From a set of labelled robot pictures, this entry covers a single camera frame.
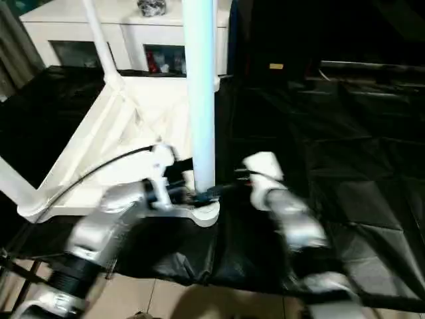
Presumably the white plastic table leg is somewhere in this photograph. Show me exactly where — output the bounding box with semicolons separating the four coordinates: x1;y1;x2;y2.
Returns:
181;0;220;200
82;0;126;90
0;154;43;217

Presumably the white upturned plastic table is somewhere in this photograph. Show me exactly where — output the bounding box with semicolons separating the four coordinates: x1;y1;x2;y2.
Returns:
18;74;222;229

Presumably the black glossy mat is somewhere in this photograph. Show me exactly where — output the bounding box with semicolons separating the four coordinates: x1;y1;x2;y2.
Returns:
0;62;425;313

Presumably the black speaker box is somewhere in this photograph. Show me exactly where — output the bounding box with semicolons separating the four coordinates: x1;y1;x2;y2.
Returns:
230;0;321;84

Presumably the black glossy tv stand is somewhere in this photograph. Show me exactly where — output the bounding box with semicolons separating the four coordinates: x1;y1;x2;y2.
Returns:
318;59;425;84

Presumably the white glass-door cabinet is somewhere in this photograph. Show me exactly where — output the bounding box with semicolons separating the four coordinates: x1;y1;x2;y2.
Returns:
19;0;230;76

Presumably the grey curtain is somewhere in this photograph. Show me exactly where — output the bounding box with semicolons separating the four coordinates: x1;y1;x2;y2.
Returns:
0;6;44;97

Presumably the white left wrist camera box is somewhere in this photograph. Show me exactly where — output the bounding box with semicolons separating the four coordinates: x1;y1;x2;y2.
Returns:
151;144;177;210

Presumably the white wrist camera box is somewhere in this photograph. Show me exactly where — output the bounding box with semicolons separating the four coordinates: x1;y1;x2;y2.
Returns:
151;144;177;210
242;151;285;210

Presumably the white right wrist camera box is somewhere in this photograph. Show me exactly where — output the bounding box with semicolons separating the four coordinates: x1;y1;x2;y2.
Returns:
242;151;285;210

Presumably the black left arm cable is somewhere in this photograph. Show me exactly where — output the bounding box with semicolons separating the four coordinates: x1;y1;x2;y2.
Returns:
36;145;159;220

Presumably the black folding table frame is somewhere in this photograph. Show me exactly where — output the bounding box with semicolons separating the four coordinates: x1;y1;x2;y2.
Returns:
0;249;54;300

